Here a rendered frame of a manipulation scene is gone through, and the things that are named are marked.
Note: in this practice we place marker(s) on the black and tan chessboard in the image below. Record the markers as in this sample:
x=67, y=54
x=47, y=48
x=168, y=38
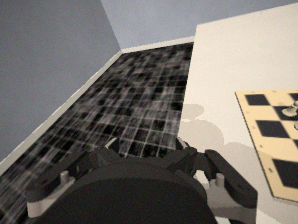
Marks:
x=274, y=137

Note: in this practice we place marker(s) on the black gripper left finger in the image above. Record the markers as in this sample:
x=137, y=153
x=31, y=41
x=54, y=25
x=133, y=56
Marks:
x=43, y=191

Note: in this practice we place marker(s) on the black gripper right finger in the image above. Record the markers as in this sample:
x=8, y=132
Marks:
x=230, y=195

